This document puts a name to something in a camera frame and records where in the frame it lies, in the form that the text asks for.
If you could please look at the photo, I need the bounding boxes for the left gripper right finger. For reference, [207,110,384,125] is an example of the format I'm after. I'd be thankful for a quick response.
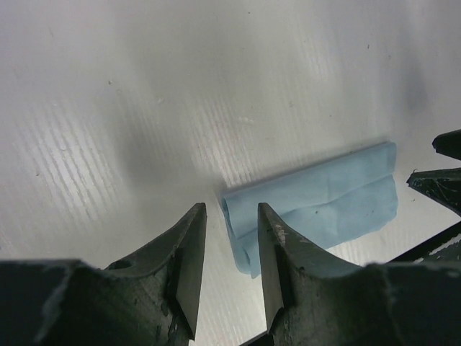
[257,203,460,345]

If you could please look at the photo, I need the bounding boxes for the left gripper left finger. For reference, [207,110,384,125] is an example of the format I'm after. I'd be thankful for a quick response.
[1,203,207,345]

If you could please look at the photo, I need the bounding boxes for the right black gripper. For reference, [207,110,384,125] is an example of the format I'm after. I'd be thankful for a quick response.
[390,130,461,263]

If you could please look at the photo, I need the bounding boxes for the light blue cloth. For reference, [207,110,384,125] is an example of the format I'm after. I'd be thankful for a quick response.
[221,142,398,278]

